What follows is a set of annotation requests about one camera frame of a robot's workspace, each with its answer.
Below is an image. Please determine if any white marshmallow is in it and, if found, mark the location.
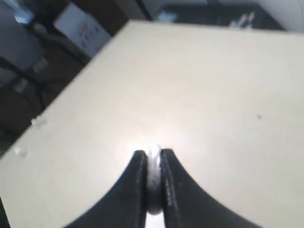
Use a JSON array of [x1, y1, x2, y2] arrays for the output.
[[145, 144, 162, 215]]

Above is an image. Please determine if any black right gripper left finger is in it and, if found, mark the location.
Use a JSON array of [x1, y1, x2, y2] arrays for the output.
[[67, 151, 147, 228]]

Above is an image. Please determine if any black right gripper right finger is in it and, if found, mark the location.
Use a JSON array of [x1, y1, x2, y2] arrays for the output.
[[160, 149, 259, 228]]

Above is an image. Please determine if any white cardboard box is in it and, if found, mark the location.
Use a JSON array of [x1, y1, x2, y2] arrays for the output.
[[54, 3, 112, 58]]

